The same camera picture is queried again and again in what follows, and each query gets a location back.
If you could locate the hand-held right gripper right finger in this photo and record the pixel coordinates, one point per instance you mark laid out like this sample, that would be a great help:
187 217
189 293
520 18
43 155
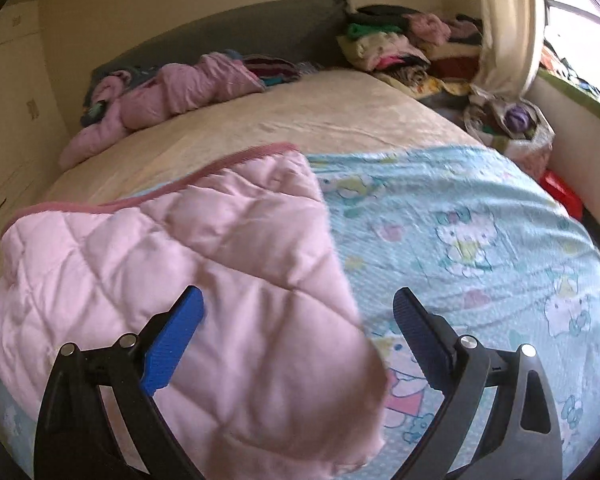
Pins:
422 340

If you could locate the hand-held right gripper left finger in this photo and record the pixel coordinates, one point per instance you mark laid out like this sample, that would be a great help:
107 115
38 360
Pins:
175 345

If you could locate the pink quilted blanket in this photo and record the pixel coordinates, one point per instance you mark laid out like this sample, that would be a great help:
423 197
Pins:
205 240

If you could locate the pink crumpled clothes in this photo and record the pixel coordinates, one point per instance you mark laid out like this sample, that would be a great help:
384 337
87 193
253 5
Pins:
180 90

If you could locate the pile of mixed clothes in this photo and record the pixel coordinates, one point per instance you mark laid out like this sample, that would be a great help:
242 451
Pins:
380 45

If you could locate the light blue printed blanket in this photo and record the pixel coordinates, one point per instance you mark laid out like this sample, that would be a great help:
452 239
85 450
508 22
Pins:
455 185

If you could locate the red plastic object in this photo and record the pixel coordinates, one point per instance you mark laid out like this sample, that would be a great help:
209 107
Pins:
562 192

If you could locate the plastic bag with purple item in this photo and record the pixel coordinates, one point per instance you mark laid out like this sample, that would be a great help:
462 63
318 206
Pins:
535 150

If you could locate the beige bed sheet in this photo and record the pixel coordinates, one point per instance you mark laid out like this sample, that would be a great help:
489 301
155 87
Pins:
330 110

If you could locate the green window sill cloth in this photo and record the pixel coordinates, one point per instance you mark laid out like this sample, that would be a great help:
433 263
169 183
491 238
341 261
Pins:
580 95

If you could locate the striped colourful cloth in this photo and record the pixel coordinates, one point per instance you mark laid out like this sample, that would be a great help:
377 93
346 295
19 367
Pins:
280 67

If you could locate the cream wardrobe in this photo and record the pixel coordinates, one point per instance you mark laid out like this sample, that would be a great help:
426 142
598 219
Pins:
10 85

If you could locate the grey headboard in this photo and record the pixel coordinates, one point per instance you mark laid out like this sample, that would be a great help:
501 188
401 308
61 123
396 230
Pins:
230 30

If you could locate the window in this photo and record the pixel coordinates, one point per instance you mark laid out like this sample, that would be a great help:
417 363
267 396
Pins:
590 45

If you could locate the cream curtain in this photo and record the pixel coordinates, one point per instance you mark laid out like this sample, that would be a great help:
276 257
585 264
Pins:
505 10

